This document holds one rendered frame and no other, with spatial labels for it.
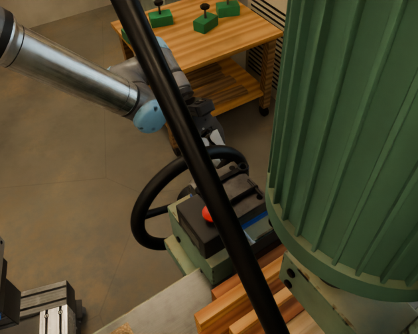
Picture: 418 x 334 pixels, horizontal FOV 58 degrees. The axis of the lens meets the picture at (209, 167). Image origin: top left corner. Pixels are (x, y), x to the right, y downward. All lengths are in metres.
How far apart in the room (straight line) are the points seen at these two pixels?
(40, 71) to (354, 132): 0.59
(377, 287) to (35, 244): 1.71
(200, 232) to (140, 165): 1.48
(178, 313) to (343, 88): 0.48
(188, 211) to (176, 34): 1.44
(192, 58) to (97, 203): 0.82
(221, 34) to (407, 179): 1.72
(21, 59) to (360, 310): 0.60
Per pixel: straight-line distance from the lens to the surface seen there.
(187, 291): 0.62
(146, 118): 0.81
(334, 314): 0.44
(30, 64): 0.70
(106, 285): 1.67
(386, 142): 0.18
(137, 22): 0.21
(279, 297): 0.55
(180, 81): 0.92
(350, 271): 0.28
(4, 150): 2.37
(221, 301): 0.53
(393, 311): 0.45
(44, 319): 1.44
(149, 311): 0.61
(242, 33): 1.89
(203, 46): 1.80
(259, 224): 0.60
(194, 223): 0.54
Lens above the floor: 1.47
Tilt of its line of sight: 49 degrees down
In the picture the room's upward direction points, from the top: 4 degrees counter-clockwise
